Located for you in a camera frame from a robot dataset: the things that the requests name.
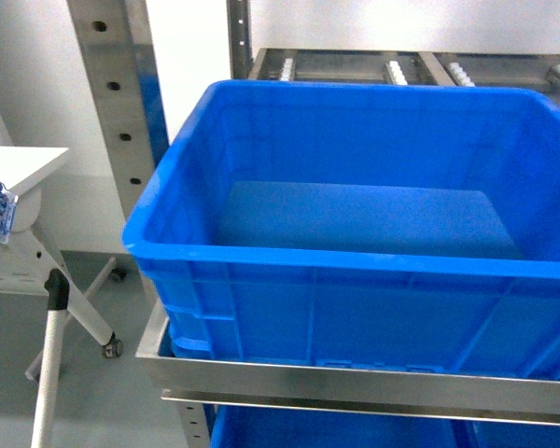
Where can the blue crate lower shelf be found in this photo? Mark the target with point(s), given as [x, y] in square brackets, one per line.
[265, 427]

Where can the white pole black cap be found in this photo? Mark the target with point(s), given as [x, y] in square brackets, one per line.
[58, 289]

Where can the large blue plastic crate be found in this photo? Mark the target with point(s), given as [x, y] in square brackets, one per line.
[359, 226]

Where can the white folding table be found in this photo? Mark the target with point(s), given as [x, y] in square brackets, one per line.
[23, 169]

